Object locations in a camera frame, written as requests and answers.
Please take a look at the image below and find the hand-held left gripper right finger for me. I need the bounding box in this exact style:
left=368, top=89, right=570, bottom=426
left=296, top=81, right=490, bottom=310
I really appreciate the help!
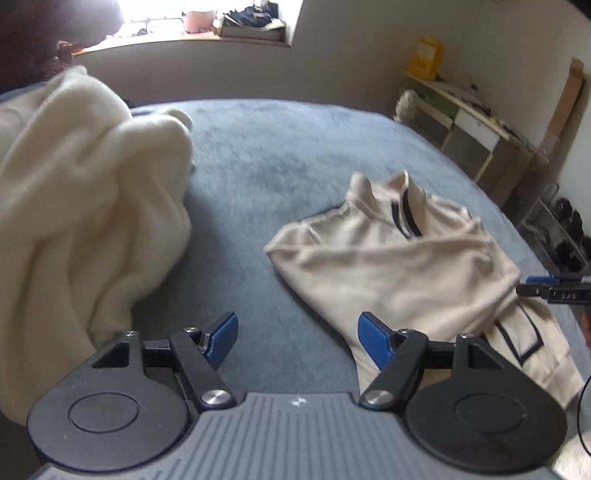
left=358, top=311, right=504, bottom=409

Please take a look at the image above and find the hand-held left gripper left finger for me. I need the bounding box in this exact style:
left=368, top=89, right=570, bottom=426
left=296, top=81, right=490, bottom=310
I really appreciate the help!
left=92, top=311, right=238, bottom=409

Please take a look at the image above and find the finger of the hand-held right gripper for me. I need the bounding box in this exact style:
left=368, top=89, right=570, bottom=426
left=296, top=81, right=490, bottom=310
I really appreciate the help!
left=526, top=275, right=591, bottom=285
left=516, top=283, right=591, bottom=303

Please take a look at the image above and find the beige zip jacket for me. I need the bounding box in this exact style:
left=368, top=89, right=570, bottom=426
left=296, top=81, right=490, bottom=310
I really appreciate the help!
left=264, top=171, right=585, bottom=409

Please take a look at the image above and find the cardboard box with dark clothes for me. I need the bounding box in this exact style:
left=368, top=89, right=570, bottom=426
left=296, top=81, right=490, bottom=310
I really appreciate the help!
left=216, top=0, right=288, bottom=41

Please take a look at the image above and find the metal shoe rack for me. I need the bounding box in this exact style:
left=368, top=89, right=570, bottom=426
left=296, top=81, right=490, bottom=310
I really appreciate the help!
left=517, top=182, right=591, bottom=278

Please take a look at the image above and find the leaning cardboard sheet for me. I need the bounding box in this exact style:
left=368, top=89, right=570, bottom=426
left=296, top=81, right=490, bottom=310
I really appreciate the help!
left=540, top=58, right=585, bottom=155

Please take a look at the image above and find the wooden desk with shelves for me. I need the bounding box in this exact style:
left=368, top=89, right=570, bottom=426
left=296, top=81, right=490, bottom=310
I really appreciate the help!
left=399, top=69, right=552, bottom=208

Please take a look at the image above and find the cream fleece garment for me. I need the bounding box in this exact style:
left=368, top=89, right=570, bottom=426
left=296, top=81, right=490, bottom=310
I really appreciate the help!
left=0, top=65, right=195, bottom=425

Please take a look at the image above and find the bed with blue blanket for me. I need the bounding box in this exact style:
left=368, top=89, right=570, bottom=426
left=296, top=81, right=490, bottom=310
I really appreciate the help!
left=0, top=88, right=591, bottom=402

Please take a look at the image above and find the cream bedpost finial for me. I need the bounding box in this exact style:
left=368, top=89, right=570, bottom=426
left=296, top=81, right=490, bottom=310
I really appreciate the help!
left=394, top=89, right=420, bottom=124

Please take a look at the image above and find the yellow box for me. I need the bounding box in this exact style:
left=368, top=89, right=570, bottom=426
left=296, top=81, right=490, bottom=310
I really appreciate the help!
left=406, top=36, right=446, bottom=79

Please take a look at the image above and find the window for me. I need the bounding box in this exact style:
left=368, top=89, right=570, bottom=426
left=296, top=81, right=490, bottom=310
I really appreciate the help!
left=117, top=0, right=303, bottom=47

